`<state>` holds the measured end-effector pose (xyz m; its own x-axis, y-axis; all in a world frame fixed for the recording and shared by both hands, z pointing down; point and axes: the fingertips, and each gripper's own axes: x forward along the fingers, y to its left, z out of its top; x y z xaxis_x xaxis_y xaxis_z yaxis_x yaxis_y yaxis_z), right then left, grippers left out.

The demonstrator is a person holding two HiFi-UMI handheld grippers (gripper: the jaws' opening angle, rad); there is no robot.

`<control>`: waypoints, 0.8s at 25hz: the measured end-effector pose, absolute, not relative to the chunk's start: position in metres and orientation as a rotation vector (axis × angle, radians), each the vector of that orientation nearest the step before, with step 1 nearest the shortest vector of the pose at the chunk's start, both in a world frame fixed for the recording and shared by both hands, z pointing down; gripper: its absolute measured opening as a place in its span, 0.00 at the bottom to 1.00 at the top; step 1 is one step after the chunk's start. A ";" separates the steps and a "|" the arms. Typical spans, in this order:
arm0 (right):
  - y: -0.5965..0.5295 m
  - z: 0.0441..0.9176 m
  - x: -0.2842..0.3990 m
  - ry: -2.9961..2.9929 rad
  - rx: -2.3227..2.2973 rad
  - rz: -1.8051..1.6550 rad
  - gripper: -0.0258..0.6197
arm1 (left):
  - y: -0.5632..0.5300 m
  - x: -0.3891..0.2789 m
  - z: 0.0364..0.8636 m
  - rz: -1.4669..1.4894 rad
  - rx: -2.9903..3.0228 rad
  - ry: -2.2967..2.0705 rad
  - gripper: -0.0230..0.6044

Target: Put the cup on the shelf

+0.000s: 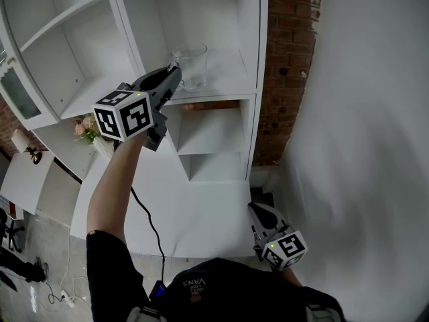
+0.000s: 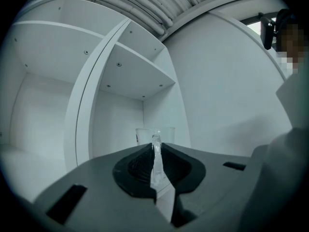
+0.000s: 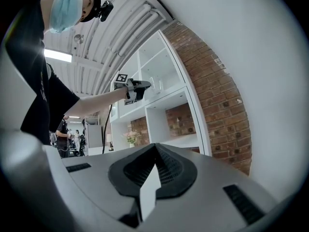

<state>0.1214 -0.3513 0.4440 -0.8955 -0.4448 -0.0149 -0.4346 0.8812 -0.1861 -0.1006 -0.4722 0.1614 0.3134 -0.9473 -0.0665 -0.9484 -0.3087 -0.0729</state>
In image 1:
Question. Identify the black equipment on floor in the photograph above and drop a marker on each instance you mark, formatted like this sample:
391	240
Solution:
23	268

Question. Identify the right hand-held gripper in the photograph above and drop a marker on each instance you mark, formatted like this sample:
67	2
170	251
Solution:
285	247

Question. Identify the person's black shirt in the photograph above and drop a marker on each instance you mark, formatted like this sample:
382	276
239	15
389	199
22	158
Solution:
234	294

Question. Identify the white side table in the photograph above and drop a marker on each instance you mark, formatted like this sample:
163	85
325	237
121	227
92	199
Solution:
30	183

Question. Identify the white shelf unit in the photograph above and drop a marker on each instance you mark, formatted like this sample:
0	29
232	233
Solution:
207	129

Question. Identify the pink flower bouquet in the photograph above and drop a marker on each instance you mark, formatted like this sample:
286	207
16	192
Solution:
86	126

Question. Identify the person's right forearm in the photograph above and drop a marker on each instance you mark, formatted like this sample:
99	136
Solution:
294	277

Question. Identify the black office chair base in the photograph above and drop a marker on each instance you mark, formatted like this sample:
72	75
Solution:
11	230

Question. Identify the person's left forearm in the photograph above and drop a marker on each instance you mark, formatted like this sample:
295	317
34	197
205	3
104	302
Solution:
112	186

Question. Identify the black device with blue screen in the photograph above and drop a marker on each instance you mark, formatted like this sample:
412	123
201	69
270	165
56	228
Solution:
157	290

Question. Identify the white power strip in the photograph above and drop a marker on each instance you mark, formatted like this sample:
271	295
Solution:
68	298

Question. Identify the clear glass cup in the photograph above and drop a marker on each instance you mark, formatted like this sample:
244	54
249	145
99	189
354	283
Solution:
192	65

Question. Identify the white ribbed vase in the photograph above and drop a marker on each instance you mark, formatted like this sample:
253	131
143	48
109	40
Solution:
104	148

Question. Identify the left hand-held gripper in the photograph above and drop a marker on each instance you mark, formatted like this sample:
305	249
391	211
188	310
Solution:
132	117

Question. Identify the small table lamp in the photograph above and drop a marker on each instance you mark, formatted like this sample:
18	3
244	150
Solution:
23	141

